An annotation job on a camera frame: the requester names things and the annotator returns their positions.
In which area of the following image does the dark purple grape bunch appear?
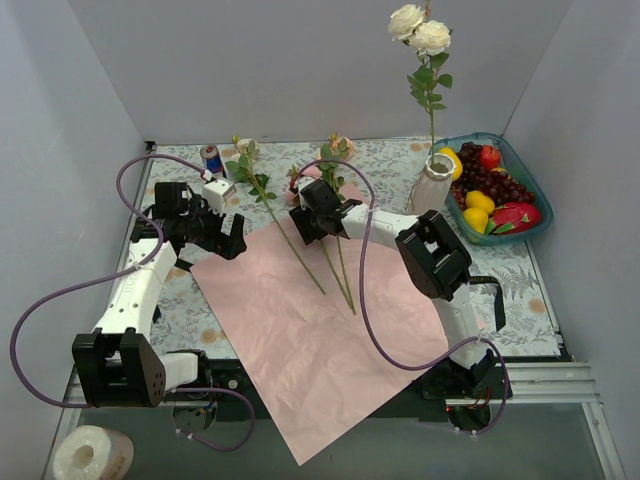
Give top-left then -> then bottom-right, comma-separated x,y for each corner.
451,142 -> 536,210

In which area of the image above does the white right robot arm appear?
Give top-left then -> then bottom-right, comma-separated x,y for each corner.
290,177 -> 497,398

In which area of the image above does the white rose stem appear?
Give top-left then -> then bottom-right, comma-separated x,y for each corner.
387,1 -> 453,156

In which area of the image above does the black printed ribbon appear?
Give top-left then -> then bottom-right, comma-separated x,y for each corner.
169,255 -> 507,332

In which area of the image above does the yellow lemon upper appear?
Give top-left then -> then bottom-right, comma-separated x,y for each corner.
465,190 -> 495,215

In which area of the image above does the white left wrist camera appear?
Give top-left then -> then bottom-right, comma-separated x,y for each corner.
201,178 -> 236,215

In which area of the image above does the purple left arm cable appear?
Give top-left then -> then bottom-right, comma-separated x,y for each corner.
8,153 -> 255,453

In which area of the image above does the pink dragon fruit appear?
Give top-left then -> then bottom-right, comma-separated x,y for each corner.
484,202 -> 542,236

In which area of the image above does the pink wrapping paper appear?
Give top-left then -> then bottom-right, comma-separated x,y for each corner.
191,225 -> 448,464

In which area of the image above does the pink rose stem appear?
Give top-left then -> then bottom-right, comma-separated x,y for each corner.
284,167 -> 357,316

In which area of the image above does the white ribbed ceramic vase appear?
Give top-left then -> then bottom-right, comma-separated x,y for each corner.
406,153 -> 454,216

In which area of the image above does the white toilet paper roll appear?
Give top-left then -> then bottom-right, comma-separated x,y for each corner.
52,425 -> 134,480

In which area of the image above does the yellow lemon lower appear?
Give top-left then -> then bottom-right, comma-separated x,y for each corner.
463,207 -> 490,234

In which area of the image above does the red bull drink can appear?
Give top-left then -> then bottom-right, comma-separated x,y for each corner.
200,145 -> 227,178

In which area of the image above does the peach bud stem middle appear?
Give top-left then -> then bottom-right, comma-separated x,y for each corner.
319,133 -> 357,315

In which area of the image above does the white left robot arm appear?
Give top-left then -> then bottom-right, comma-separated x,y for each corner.
72,178 -> 247,407

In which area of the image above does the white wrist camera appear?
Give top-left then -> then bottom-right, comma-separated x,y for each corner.
292,177 -> 313,209
201,178 -> 236,215

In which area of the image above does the teal plastic fruit tray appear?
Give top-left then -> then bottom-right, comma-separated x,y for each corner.
435,132 -> 553,247

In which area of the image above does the floral patterned table mat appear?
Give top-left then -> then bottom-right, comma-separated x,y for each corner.
132,137 -> 560,359

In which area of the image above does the cream bud stem left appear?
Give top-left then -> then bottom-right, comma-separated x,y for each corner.
225,135 -> 326,295

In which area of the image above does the red apple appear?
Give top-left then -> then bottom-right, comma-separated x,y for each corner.
479,145 -> 501,170

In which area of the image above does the yellow pepper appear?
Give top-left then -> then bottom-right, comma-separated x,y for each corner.
439,146 -> 463,182

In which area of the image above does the yellow lemon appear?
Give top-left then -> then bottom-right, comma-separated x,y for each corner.
463,207 -> 490,234
465,190 -> 495,215

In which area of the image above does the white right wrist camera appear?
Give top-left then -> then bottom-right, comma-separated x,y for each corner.
292,177 -> 313,209

